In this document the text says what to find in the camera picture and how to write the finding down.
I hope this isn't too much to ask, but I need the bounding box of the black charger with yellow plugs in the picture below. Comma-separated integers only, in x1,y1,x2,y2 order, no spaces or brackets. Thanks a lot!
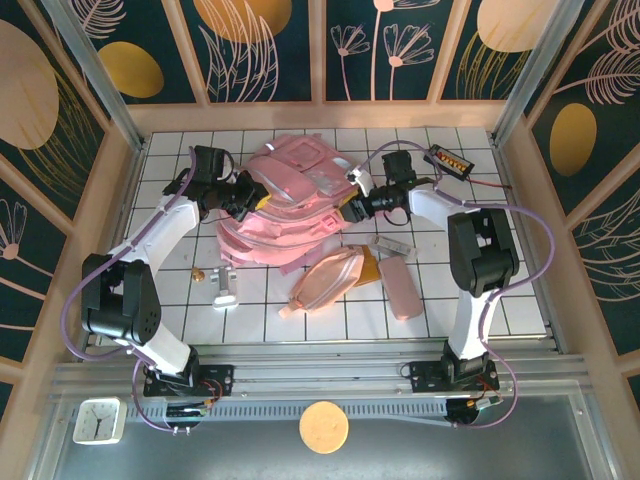
427,144,475,180

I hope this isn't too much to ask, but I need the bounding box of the aluminium mounting rail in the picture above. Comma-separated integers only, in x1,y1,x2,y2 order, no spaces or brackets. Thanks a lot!
49,339,594,401

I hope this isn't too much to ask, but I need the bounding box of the peach zippered pencil pouch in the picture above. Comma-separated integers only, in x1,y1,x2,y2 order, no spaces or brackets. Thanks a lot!
278,243,366,320

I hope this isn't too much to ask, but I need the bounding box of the grey slotted cable duct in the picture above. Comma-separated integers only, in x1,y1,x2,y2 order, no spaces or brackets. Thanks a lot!
124,397,451,425

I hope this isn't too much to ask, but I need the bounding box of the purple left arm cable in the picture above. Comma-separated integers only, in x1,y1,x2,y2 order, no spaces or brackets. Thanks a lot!
59,146,201,434

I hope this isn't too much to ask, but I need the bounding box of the yellow sponge block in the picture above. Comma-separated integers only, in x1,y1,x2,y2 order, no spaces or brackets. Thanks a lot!
352,247,382,289

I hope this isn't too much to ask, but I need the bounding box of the black round wiring port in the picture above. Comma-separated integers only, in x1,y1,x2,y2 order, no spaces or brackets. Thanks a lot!
443,397,506,430
162,399,214,435

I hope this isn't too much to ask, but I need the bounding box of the pink hard glasses case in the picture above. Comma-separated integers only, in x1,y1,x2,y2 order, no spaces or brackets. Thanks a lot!
377,256,421,321

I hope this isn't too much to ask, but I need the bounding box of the white square alarm clock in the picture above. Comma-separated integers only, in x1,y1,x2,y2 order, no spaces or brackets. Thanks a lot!
72,397,127,446

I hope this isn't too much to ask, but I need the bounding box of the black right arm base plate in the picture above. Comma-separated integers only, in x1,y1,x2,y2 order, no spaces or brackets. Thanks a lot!
409,359,501,394

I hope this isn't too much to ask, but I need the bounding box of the silver metal bracket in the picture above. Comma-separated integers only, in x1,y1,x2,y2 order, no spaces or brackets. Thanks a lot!
209,266,241,309

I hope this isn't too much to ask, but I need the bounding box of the red charger cable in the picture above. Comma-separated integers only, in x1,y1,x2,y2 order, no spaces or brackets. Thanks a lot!
469,175,514,192

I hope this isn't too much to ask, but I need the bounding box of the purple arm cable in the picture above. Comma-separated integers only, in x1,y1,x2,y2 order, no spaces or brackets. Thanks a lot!
357,141,556,431
59,146,201,434

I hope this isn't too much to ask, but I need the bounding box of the pink school backpack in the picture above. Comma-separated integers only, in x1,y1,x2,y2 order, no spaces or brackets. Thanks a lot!
215,132,354,275

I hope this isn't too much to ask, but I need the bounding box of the aluminium frame post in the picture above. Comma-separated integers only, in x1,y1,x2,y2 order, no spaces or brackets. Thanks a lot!
489,0,601,146
39,0,149,154

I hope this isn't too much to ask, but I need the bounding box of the round cork disc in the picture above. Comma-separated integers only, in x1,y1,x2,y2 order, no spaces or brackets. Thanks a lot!
298,400,350,455

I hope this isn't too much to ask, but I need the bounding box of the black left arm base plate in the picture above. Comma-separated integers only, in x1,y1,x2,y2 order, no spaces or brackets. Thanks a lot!
143,364,236,399

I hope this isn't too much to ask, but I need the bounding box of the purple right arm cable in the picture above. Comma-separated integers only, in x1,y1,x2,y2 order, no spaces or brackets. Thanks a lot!
357,141,556,431

